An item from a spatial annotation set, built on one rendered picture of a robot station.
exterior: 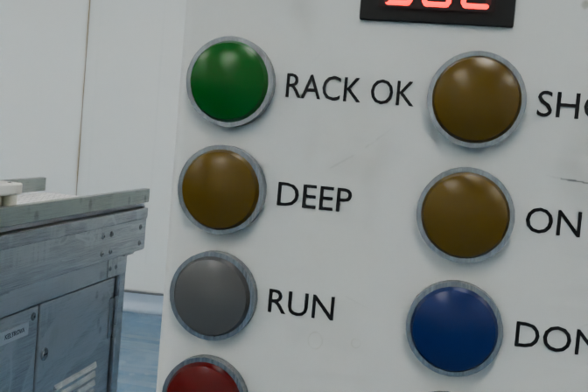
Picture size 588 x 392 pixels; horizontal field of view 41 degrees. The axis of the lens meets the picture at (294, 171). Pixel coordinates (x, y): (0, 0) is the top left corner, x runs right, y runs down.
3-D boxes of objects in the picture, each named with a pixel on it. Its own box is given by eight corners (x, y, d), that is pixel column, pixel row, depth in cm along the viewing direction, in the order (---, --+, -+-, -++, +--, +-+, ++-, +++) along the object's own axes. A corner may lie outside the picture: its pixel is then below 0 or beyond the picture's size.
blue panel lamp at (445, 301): (494, 382, 24) (504, 293, 24) (404, 369, 24) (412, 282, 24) (494, 375, 25) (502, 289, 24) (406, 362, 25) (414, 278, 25)
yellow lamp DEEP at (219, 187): (253, 236, 25) (260, 151, 25) (173, 227, 26) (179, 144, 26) (259, 234, 26) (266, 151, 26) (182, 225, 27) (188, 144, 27)
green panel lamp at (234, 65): (262, 126, 25) (269, 40, 25) (181, 119, 26) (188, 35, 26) (269, 127, 26) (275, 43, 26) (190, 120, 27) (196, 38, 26)
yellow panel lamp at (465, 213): (507, 266, 24) (515, 176, 23) (415, 255, 24) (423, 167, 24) (506, 262, 24) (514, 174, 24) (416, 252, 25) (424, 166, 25)
